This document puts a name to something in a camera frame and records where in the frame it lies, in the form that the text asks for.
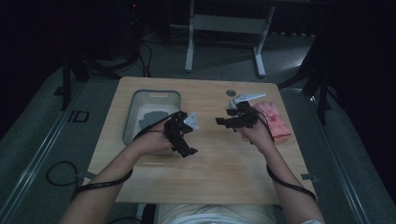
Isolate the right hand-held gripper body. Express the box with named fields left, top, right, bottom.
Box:
left=232, top=92, right=267, bottom=130

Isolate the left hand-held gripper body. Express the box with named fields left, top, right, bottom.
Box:
left=163, top=111, right=200, bottom=151

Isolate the grey plastic bin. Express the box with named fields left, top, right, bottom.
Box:
left=121, top=89, right=182, bottom=147

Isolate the person's right hand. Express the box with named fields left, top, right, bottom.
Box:
left=237, top=119, right=276, bottom=154

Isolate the person's left hand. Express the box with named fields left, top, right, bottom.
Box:
left=134, top=121, right=174, bottom=157

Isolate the person's white shirt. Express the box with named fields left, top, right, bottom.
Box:
left=153, top=203, right=278, bottom=224

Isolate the black tripod stand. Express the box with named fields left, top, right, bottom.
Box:
left=278, top=31, right=335, bottom=125
left=60, top=0, right=143, bottom=112

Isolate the grey tape strip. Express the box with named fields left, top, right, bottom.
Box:
left=301, top=173, right=319, bottom=183
left=76, top=171, right=98, bottom=185

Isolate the black background cable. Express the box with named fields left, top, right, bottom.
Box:
left=138, top=40, right=154, bottom=78

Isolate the right hand-held gripper cable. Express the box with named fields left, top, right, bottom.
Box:
left=254, top=107, right=318, bottom=202

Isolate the hand-held gripper cable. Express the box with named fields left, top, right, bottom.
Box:
left=70, top=111, right=181, bottom=202
left=254, top=107, right=318, bottom=202

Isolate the white desk frame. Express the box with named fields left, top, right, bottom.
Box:
left=185, top=0, right=276, bottom=78

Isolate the left hand-held gripper cable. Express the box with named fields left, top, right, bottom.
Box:
left=70, top=111, right=181, bottom=202

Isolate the metal floor rail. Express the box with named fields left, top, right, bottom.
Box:
left=279, top=88, right=373, bottom=224
left=0, top=82, right=88, bottom=224

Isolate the black floor cable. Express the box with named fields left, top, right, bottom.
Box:
left=46, top=161, right=79, bottom=188

